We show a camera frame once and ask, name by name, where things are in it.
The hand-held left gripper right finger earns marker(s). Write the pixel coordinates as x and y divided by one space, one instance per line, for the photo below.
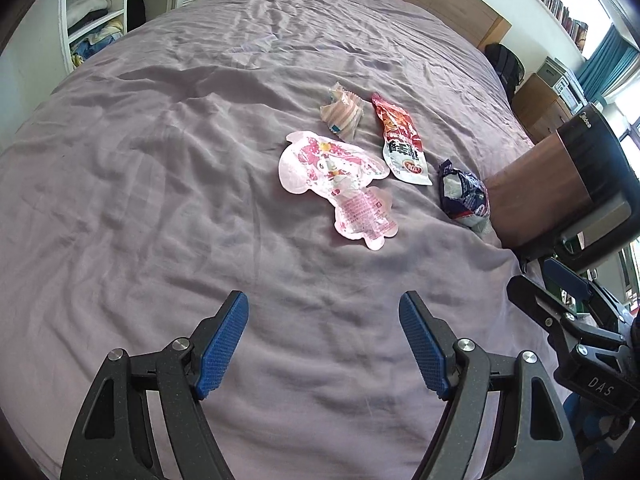
425 345

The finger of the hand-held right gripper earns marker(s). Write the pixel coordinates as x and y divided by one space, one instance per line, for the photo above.
565 275
535 300

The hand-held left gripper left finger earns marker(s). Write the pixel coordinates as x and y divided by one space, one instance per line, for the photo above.
220 345

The blue and white snack packet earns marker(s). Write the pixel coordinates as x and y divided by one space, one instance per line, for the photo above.
462 192

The small pink cartoon packet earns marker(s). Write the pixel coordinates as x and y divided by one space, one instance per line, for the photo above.
360 215

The red and white snack packet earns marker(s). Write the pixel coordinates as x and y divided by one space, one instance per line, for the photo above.
400 145

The large pink cartoon packet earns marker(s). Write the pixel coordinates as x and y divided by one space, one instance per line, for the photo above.
320 160

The striped pink candy packet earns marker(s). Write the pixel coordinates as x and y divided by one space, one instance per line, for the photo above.
342 112

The black and copper kettle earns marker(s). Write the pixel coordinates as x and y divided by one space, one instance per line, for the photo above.
540 195

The bed with purple sheet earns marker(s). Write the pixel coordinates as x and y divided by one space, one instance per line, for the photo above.
175 185

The wooden cabinet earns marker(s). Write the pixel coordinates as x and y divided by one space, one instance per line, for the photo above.
540 110

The white printer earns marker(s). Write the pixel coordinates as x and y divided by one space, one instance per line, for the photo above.
570 92

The black backpack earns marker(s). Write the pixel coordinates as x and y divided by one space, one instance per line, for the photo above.
505 70

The teal curtain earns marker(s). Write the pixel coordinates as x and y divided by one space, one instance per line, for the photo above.
607 62

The pile of colourful clothes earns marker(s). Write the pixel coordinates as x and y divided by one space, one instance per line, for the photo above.
97 42

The black bag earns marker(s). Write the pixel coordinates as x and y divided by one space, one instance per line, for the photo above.
136 12

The folded white and dark clothes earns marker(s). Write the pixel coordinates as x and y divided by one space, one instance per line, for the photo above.
87 7

